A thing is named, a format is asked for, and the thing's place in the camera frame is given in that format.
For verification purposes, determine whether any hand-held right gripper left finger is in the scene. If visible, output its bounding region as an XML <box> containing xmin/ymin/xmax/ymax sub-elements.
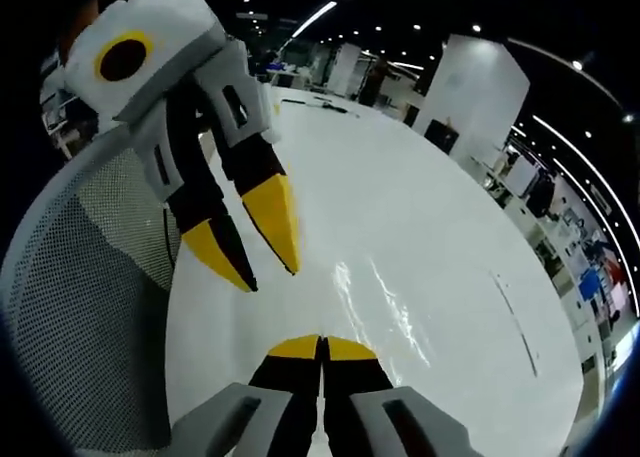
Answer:
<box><xmin>172</xmin><ymin>333</ymin><xmax>322</xmax><ymax>457</ymax></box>

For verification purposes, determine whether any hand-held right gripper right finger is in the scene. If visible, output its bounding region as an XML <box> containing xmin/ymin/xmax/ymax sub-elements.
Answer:
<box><xmin>322</xmin><ymin>335</ymin><xmax>484</xmax><ymax>457</ymax></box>

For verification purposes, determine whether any stack of clear food packaging bags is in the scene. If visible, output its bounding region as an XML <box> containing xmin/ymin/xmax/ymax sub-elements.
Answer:
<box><xmin>329</xmin><ymin>259</ymin><xmax>436</xmax><ymax>383</ymax></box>

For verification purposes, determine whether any grey mesh office chair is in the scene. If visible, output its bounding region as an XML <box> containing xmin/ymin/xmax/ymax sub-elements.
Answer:
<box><xmin>0</xmin><ymin>121</ymin><xmax>201</xmax><ymax>457</ymax></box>

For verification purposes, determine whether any white square pillar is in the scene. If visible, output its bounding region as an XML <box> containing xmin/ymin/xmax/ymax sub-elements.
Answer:
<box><xmin>413</xmin><ymin>33</ymin><xmax>532</xmax><ymax>161</ymax></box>

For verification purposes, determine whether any blue storage box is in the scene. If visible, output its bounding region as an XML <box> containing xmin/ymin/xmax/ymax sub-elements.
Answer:
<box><xmin>577</xmin><ymin>268</ymin><xmax>602</xmax><ymax>299</ymax></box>

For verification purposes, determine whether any white panel board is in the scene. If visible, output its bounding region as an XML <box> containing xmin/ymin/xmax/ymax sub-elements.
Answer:
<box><xmin>504</xmin><ymin>153</ymin><xmax>540</xmax><ymax>197</ymax></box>

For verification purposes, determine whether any short linear ceiling light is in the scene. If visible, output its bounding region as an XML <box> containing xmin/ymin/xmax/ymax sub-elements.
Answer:
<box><xmin>551</xmin><ymin>158</ymin><xmax>622</xmax><ymax>279</ymax></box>

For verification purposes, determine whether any long linear ceiling light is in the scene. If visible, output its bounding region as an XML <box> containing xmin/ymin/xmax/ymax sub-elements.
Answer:
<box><xmin>531</xmin><ymin>114</ymin><xmax>632</xmax><ymax>259</ymax></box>

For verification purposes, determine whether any black cable on table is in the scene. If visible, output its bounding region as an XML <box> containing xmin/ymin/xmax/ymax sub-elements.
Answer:
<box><xmin>281</xmin><ymin>97</ymin><xmax>362</xmax><ymax>120</ymax></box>

